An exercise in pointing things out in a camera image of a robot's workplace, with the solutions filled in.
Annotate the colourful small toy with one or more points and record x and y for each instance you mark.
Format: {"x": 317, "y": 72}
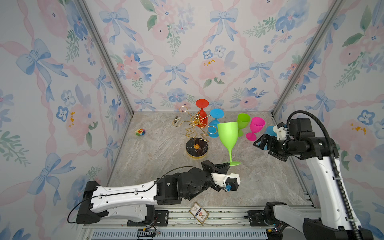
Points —
{"x": 140, "y": 132}

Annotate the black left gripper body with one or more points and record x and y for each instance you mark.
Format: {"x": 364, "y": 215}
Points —
{"x": 208, "y": 181}

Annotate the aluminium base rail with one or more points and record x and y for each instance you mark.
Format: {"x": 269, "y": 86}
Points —
{"x": 222, "y": 223}

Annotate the diamond printed card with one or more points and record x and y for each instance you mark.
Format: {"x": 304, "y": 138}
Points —
{"x": 199, "y": 213}

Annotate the gold wire glass rack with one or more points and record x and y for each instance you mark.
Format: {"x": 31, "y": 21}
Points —
{"x": 197, "y": 145}

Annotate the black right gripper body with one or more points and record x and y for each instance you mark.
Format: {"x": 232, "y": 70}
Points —
{"x": 280, "y": 149}

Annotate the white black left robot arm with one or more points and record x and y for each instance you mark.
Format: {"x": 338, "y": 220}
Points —
{"x": 136, "y": 203}

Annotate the lime green wine glass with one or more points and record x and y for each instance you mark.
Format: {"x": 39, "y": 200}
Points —
{"x": 243, "y": 121}
{"x": 228, "y": 134}

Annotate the lime green back wine glass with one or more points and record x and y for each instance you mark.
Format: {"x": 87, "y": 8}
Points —
{"x": 228, "y": 134}

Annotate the red wine glass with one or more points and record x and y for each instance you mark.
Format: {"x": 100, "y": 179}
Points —
{"x": 203, "y": 117}

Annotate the corner aluminium post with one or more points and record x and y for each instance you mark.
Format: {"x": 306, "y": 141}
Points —
{"x": 95, "y": 34}
{"x": 321, "y": 32}

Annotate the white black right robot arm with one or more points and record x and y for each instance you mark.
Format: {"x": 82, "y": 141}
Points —
{"x": 309, "y": 141}

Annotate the left corner aluminium post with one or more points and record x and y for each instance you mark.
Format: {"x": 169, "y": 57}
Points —
{"x": 95, "y": 34}

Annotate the magenta wine glass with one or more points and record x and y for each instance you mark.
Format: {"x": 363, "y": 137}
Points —
{"x": 256, "y": 125}

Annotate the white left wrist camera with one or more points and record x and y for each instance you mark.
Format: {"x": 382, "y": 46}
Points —
{"x": 232, "y": 182}

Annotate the right corner aluminium post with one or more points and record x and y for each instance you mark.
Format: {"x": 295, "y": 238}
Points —
{"x": 321, "y": 32}

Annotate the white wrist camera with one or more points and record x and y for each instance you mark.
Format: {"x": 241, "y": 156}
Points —
{"x": 281, "y": 131}
{"x": 232, "y": 182}

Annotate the light blue front wine glass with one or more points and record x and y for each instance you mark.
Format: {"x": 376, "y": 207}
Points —
{"x": 270, "y": 131}

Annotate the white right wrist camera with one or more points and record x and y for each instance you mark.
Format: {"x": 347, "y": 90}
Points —
{"x": 281, "y": 131}

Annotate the blue back wine glass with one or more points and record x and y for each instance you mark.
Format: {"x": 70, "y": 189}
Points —
{"x": 216, "y": 114}

